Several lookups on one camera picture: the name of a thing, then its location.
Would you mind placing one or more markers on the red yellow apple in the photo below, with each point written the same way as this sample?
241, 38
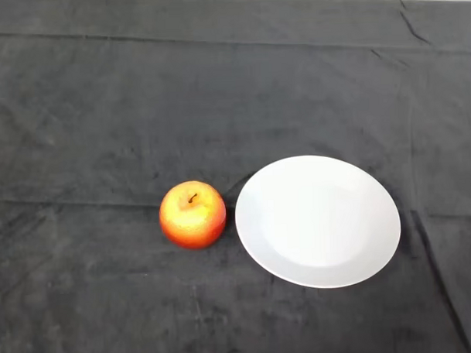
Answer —
192, 218

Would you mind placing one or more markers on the white round plate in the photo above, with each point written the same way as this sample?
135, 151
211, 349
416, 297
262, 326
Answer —
318, 224

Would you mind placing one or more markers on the black table cloth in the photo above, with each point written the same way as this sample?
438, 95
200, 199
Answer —
101, 111

